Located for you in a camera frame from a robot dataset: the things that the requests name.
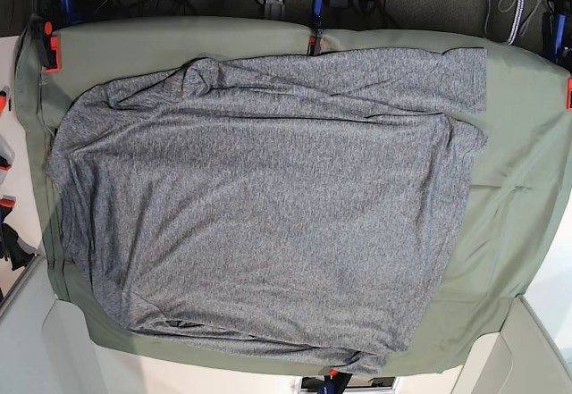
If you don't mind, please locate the grey heathered T-shirt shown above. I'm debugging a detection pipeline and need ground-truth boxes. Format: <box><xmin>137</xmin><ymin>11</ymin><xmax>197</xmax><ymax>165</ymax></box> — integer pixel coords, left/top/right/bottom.
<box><xmin>46</xmin><ymin>48</ymin><xmax>486</xmax><ymax>373</ymax></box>

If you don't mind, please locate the blue orange clamp top centre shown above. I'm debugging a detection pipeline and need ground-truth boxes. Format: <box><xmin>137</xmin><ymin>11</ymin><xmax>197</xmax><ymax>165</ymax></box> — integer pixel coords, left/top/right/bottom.
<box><xmin>307</xmin><ymin>0</ymin><xmax>323</xmax><ymax>56</ymax></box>

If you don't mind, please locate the orange blue clamp bottom centre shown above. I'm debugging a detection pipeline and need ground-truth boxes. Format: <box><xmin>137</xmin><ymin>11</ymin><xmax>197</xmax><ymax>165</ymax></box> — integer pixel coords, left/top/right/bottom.
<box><xmin>317</xmin><ymin>370</ymin><xmax>352</xmax><ymax>394</ymax></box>

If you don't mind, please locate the green table cloth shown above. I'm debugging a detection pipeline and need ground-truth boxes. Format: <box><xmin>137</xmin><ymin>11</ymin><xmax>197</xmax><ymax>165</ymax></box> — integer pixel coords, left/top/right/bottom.
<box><xmin>13</xmin><ymin>16</ymin><xmax>571</xmax><ymax>376</ymax></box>

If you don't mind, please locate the orange black clamp far left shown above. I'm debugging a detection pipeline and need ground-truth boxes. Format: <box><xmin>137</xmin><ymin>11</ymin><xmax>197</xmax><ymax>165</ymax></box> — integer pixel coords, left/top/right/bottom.
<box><xmin>31</xmin><ymin>20</ymin><xmax>61</xmax><ymax>72</ymax></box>

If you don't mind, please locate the orange black tools left floor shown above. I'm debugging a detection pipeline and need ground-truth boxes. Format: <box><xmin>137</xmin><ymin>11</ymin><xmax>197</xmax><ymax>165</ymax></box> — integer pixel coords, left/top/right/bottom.
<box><xmin>1</xmin><ymin>137</ymin><xmax>35</xmax><ymax>272</ymax></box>

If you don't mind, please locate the orange clamp right edge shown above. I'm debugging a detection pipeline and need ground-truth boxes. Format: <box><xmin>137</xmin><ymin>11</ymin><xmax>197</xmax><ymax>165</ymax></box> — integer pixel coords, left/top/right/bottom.
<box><xmin>566</xmin><ymin>78</ymin><xmax>572</xmax><ymax>111</ymax></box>

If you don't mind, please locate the blue clamp top right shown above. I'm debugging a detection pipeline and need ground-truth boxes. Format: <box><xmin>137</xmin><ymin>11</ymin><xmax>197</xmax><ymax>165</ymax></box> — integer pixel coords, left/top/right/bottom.
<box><xmin>542</xmin><ymin>10</ymin><xmax>571</xmax><ymax>64</ymax></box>

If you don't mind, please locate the red handled tool left edge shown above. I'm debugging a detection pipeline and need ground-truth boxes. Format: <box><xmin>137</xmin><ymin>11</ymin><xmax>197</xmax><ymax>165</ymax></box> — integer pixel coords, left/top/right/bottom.
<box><xmin>0</xmin><ymin>86</ymin><xmax>10</xmax><ymax>113</ymax></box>

